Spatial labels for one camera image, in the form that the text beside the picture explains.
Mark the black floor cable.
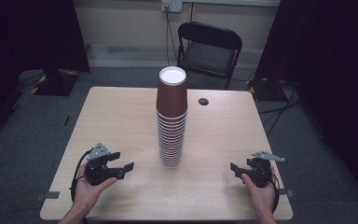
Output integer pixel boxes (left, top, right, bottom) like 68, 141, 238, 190
256, 79, 303, 138

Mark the white wall socket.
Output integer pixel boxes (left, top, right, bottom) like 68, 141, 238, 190
160, 0, 184, 14

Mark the person's right hand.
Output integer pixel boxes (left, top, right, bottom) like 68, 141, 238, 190
241, 173, 278, 217

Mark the black wall cable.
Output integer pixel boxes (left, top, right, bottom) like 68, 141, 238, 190
164, 7, 180, 67

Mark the black folding chair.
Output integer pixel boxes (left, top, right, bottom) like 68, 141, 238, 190
176, 21, 243, 91

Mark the right hand-held gripper cable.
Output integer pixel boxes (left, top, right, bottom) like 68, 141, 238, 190
269, 167, 282, 215

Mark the grey table edge bracket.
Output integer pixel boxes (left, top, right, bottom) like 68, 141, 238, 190
279, 188, 296, 198
35, 190, 61, 202

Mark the black floor box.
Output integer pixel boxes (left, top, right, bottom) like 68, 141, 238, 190
249, 77, 282, 102

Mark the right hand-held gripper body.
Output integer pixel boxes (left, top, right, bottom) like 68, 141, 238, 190
244, 150, 286, 189

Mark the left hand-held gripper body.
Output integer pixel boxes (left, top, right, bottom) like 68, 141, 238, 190
85, 142, 120, 187

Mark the hand-held gripper cable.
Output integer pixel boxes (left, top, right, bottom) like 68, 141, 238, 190
70, 148, 94, 204
269, 167, 282, 215

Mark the person's left hand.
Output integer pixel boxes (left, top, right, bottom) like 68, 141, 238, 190
73, 162, 119, 215

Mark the left hand-held gripper cable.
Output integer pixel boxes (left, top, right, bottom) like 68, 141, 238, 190
70, 148, 94, 204

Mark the dark curtain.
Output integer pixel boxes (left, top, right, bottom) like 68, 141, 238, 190
0, 0, 91, 147
254, 0, 358, 208

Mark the black stand base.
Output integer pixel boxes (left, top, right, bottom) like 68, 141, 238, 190
30, 68, 80, 97

